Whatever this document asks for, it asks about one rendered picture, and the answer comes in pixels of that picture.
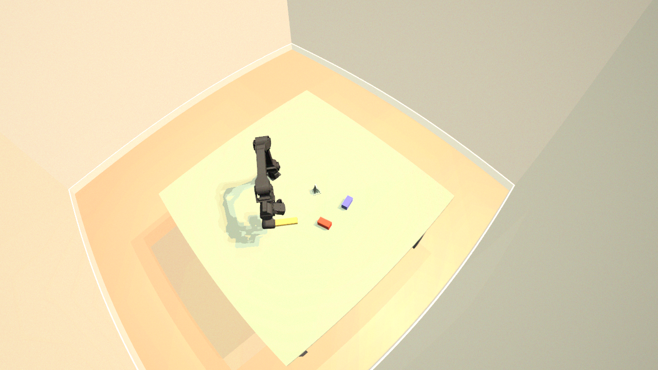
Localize red rectangular block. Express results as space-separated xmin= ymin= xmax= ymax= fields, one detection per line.
xmin=317 ymin=217 xmax=332 ymax=230

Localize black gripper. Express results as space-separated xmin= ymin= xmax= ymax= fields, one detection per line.
xmin=262 ymin=196 xmax=276 ymax=229

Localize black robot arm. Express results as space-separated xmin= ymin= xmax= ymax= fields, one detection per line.
xmin=253 ymin=135 xmax=286 ymax=220

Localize purple block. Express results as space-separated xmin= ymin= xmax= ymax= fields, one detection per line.
xmin=341 ymin=196 xmax=353 ymax=210

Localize orange bar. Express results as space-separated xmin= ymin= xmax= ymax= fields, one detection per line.
xmin=275 ymin=217 xmax=298 ymax=227

